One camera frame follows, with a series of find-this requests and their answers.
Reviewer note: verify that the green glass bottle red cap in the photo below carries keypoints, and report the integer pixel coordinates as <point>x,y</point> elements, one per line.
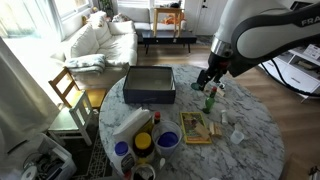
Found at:
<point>210,100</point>

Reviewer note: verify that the red capped sauce bottle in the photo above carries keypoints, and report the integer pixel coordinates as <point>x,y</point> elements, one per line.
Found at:
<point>157,117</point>

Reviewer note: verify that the wooden blocks beside book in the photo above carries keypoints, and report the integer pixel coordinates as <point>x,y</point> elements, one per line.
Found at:
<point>215,129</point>

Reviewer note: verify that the white small chair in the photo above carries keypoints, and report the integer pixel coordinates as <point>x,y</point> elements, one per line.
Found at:
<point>71,123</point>

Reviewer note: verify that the yellow animal book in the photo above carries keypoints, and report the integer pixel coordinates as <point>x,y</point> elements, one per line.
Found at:
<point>194,128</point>

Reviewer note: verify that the wooden blocks on book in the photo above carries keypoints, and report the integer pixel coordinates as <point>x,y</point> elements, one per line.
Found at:
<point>202,131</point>

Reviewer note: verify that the dark blue cardboard box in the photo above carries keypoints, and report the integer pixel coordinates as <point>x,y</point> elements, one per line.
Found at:
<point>149,85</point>

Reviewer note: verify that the wooden stool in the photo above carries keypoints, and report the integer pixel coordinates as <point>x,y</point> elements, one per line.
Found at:
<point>174,16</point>

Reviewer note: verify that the white storage bin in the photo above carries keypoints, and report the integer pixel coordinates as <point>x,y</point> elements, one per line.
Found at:
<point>40,158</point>

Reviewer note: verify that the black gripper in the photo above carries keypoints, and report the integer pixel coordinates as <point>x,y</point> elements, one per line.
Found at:
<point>217,68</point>

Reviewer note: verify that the clear plastic cup blue lid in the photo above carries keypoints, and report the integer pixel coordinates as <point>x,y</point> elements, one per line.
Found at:
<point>166,136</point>

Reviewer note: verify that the white cup dark contents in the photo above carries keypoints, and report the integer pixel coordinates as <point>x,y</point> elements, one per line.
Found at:
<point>143,172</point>

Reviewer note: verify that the small white tube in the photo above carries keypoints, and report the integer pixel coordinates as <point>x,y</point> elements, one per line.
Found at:
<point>224,119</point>

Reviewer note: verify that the black coffee table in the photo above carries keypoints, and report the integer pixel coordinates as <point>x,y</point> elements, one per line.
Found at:
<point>168,37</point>

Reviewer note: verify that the wooden block near lid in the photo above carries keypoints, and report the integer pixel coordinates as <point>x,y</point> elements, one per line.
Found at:
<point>221,92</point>

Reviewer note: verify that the small clear measuring cup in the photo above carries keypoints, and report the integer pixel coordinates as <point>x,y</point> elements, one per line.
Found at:
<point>237,136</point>

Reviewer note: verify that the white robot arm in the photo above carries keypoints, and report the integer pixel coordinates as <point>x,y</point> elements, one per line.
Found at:
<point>254,31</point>

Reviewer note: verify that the wooden chair yellow seat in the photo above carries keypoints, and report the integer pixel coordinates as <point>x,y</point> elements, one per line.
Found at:
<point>68,91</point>

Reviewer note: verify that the white tv cabinet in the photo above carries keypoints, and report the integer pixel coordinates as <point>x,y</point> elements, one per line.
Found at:
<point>298,67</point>

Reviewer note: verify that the white sofa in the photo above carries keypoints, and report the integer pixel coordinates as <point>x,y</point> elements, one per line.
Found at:
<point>117,41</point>

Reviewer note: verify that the brown jar yellow lid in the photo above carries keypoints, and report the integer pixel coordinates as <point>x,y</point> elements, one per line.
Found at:
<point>143,148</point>

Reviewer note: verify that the grey folded blanket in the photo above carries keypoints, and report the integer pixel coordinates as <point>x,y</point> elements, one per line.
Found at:
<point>86,64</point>

